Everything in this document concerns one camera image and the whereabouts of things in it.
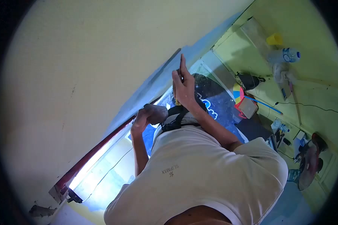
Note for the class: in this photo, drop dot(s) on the person's left hand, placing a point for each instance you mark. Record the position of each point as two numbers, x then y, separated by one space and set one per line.
146 118

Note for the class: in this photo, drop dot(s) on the person's right hand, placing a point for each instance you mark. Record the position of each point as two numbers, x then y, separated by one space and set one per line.
186 90

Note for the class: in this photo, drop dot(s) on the person's right thumb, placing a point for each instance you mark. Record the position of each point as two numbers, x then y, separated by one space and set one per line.
175 80

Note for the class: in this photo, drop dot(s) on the person's left fingers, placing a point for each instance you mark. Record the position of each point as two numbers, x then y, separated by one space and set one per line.
156 113

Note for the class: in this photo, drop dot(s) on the person's right index finger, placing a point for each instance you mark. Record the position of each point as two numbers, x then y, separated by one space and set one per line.
184 66

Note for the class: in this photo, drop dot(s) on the multicoloured round disc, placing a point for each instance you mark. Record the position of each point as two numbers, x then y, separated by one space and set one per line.
238 94

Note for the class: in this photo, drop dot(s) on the black round bag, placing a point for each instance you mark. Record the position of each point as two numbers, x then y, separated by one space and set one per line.
248 81

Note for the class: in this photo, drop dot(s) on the person's body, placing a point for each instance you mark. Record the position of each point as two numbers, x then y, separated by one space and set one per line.
202 180

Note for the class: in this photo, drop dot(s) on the blue stick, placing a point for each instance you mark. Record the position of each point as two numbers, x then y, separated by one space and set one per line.
264 105

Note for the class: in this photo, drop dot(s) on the black flat board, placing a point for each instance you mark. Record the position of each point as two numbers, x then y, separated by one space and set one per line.
253 129

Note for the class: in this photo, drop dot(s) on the yellow plastic cup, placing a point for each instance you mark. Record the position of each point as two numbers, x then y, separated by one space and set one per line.
274 39

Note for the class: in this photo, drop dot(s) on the white plastic bag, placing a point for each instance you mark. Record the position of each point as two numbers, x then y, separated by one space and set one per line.
281 71

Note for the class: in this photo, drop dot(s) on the clear plastic water bottle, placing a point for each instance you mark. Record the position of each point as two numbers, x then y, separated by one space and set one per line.
286 55

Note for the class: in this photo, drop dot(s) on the small clear bottle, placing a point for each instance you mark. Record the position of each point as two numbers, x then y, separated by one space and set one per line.
280 126

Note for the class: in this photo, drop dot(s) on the teal small box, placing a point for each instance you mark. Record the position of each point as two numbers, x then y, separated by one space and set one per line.
293 175

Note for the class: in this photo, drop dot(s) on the red standing fan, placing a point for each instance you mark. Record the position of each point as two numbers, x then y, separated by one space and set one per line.
311 163

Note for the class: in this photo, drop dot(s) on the dark red window frame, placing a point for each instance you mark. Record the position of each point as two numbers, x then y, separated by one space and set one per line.
95 153

